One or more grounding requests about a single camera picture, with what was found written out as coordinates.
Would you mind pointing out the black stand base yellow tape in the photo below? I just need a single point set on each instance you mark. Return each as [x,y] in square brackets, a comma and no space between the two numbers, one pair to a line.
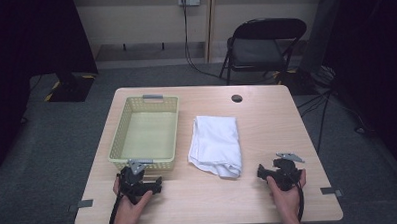
[70,88]

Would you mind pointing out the person's right hand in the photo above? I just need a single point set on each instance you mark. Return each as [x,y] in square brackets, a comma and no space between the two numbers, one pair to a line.
[288,200]

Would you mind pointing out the black folding chair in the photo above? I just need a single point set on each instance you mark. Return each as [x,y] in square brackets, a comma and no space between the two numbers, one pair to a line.
[257,50]

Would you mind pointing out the pale yellow plastic basket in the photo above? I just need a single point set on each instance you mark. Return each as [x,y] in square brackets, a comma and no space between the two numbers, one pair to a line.
[147,137]

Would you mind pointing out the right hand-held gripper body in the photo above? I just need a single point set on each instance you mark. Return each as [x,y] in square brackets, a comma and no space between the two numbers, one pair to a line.
[285,175]

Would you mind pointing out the grey hanging cloth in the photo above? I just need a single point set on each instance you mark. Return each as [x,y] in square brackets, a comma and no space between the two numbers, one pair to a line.
[322,31]

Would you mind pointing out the person's left hand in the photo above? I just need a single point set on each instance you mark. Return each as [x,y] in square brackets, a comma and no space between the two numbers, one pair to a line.
[131,211]

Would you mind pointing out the black curtain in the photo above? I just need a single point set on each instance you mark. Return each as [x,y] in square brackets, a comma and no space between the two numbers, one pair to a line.
[24,64]
[375,69]

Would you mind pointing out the white towel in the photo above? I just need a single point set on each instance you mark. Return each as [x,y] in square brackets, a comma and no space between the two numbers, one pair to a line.
[216,141]

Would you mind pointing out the grey tape piece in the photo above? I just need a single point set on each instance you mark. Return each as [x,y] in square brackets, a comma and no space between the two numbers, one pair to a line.
[85,203]
[330,190]

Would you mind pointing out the black tripod legs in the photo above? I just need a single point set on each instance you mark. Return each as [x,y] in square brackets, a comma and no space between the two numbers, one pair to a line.
[322,121]

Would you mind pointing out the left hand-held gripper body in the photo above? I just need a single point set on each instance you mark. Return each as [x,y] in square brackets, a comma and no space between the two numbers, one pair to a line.
[132,182]

